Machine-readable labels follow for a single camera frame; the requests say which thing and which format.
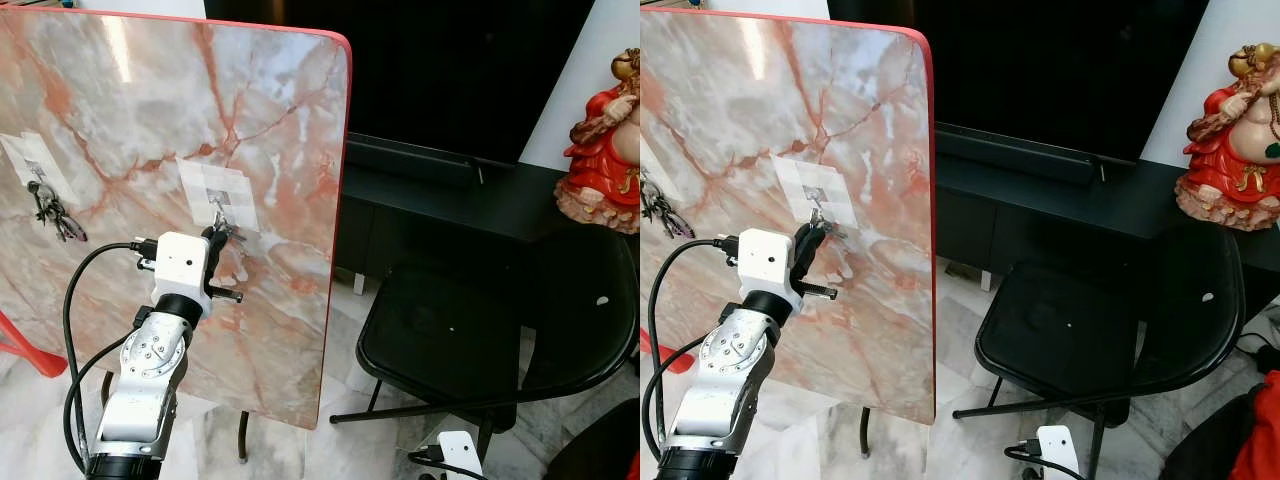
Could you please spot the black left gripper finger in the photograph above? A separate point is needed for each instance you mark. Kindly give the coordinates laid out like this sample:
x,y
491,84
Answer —
x,y
214,248
808,250

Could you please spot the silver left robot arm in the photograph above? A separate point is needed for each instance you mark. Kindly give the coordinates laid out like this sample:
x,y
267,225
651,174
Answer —
x,y
145,380
730,380

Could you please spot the black table leg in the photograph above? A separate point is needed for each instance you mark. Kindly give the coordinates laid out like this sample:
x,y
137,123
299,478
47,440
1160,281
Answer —
x,y
865,432
243,437

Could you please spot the dark key bunch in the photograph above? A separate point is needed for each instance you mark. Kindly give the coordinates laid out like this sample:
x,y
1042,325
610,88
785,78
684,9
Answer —
x,y
665,212
55,220

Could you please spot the red plastic stool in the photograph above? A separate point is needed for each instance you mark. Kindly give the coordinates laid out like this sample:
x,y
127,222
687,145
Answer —
x,y
665,355
25,350

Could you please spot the black soundbar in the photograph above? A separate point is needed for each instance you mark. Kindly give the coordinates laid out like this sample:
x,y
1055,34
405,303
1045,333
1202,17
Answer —
x,y
410,160
1010,155

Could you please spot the red gold buddha statue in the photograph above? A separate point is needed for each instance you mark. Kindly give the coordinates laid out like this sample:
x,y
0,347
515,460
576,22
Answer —
x,y
605,140
1235,140

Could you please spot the black low television console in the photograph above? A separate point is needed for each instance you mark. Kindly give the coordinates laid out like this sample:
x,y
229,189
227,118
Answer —
x,y
450,200
1050,200

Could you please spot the red cloth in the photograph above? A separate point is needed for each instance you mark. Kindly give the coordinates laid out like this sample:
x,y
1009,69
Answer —
x,y
634,466
1262,430

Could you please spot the black folding chair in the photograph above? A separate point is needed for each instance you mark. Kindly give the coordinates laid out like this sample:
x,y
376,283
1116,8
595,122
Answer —
x,y
1080,320
460,330

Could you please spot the black bag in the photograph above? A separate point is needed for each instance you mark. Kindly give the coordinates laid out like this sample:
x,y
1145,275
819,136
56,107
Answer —
x,y
590,450
1200,450

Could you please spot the black television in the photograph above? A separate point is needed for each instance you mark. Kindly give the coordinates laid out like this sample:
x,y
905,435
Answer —
x,y
450,70
1050,70

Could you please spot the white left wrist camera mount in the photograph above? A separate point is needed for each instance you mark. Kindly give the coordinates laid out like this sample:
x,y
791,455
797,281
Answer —
x,y
765,262
180,262

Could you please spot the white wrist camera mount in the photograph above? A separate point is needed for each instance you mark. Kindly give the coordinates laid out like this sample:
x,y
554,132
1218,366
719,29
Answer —
x,y
765,262
1058,450
460,452
180,262

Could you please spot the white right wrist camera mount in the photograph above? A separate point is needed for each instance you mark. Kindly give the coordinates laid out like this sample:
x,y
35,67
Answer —
x,y
1058,450
460,452

